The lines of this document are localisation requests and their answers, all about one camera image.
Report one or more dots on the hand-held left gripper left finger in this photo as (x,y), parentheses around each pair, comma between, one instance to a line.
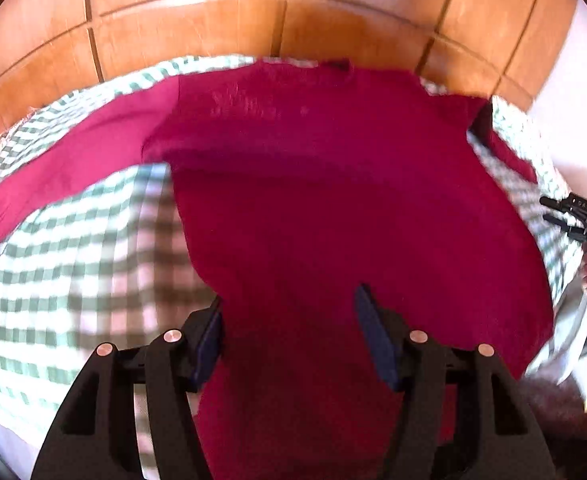
(208,350)

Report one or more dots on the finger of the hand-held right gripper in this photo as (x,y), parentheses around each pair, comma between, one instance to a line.
(561,224)
(558,203)

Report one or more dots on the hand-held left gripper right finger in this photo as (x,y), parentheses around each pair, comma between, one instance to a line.
(378,345)

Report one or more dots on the red knitted sweater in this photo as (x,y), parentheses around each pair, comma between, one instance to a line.
(298,185)

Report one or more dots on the white cloth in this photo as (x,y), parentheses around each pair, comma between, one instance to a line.
(568,330)

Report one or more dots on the green checked bed sheet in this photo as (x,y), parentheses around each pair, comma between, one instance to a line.
(73,270)

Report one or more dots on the dark cloth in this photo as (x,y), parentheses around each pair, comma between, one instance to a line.
(563,425)

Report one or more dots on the wooden panelled headboard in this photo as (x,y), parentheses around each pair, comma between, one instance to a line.
(273,25)

